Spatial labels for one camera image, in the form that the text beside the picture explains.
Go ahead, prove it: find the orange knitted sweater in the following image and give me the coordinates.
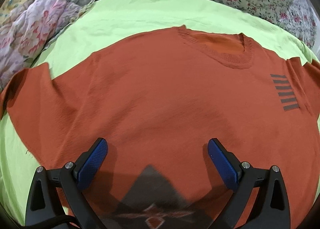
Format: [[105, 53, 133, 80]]
[[1, 26, 319, 228]]

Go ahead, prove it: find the light green bed sheet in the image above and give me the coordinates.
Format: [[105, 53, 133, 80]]
[[1, 0, 317, 224]]

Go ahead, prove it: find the pink floral blanket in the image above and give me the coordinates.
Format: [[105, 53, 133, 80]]
[[1, 0, 94, 90]]

